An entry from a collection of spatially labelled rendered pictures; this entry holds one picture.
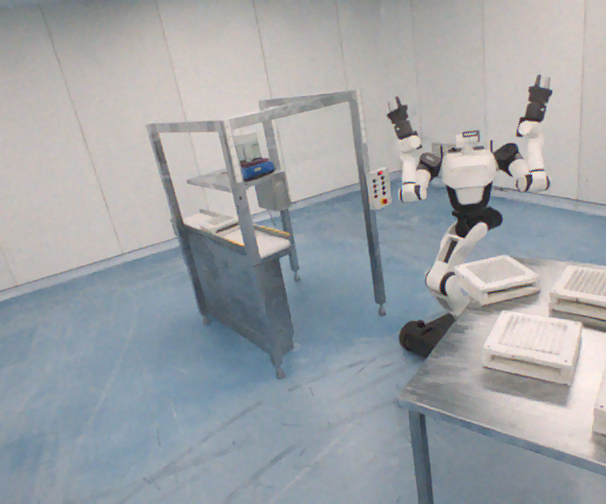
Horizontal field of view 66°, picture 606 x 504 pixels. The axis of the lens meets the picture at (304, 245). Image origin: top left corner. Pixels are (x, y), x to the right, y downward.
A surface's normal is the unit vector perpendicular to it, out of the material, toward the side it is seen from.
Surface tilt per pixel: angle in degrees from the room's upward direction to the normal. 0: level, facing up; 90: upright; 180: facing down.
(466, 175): 90
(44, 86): 90
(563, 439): 0
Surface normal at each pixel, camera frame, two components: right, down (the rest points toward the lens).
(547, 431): -0.17, -0.92
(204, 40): 0.45, 0.24
